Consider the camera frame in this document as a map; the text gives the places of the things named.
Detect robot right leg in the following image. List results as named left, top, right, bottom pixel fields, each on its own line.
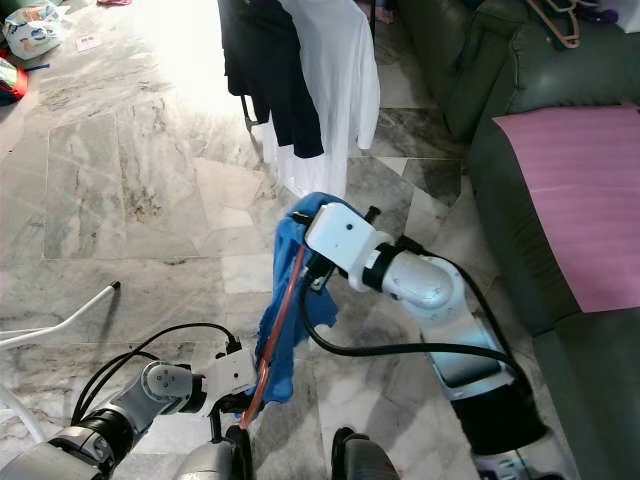
left=330, top=428, right=401, bottom=480

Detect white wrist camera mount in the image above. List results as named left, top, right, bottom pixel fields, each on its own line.
left=305, top=203, right=381, bottom=279
left=203, top=350, right=258, bottom=413

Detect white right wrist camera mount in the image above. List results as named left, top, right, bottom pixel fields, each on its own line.
left=305, top=203, right=381, bottom=279

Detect small purple object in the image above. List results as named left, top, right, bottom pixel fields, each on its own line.
left=585, top=5, right=623, bottom=23

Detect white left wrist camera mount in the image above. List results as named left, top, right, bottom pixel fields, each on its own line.
left=203, top=350, right=258, bottom=413

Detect pink plastic hanger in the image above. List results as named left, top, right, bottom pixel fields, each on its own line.
left=240, top=245, right=309, bottom=431
left=525, top=0, right=583, bottom=49

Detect dark green sofa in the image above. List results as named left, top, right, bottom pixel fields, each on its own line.
left=395, top=0, right=640, bottom=480

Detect black t-shirt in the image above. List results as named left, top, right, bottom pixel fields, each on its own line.
left=218, top=0, right=326, bottom=161

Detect red and blue bag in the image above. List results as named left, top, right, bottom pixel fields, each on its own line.
left=0, top=55, right=29, bottom=103

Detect robot left leg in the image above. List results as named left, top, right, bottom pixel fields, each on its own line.
left=175, top=440, right=251, bottom=480

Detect white plastic bag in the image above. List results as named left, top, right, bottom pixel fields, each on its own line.
left=5, top=3, right=66, bottom=59

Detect pink cushion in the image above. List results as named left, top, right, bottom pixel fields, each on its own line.
left=495, top=103, right=640, bottom=313

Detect white t-shirt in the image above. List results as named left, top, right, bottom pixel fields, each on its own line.
left=260, top=0, right=381, bottom=201

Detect robot leg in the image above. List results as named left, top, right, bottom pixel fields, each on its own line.
left=330, top=428, right=401, bottom=480
left=175, top=440, right=251, bottom=480

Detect white box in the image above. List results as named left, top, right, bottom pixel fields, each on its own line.
left=612, top=0, right=640, bottom=31

